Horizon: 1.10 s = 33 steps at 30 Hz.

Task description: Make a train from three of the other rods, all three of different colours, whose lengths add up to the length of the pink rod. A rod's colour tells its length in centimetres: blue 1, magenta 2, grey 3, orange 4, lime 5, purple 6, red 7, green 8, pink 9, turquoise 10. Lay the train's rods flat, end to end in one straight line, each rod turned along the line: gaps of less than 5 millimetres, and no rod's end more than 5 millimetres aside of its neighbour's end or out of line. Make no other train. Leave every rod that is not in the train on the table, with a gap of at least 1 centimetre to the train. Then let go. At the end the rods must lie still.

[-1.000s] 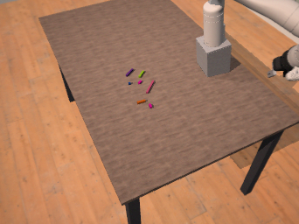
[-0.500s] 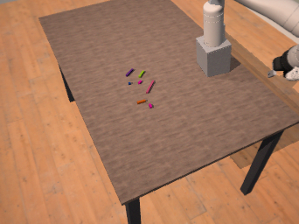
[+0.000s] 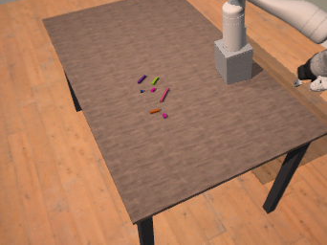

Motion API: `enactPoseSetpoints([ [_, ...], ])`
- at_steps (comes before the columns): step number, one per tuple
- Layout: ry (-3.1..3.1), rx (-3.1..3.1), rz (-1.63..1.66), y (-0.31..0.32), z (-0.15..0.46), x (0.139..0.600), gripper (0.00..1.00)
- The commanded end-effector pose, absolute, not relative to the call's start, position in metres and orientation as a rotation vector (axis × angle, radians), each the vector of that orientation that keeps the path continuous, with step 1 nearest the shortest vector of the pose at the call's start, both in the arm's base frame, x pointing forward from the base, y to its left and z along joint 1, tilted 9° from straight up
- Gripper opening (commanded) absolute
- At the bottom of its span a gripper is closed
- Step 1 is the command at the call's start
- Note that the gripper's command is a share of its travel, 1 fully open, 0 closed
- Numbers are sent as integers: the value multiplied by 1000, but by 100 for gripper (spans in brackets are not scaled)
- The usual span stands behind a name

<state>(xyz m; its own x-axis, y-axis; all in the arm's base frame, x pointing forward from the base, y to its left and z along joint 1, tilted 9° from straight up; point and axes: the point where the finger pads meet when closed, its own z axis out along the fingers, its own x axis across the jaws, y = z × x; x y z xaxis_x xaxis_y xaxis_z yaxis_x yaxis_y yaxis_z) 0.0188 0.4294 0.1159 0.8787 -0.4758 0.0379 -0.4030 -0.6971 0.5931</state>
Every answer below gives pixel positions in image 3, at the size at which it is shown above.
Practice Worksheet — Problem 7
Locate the purple rod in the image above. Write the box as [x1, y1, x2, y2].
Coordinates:
[138, 75, 146, 84]

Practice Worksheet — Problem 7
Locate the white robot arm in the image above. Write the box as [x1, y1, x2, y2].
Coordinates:
[222, 0, 327, 74]

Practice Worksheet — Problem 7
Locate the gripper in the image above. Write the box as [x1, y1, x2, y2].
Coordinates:
[294, 51, 327, 92]

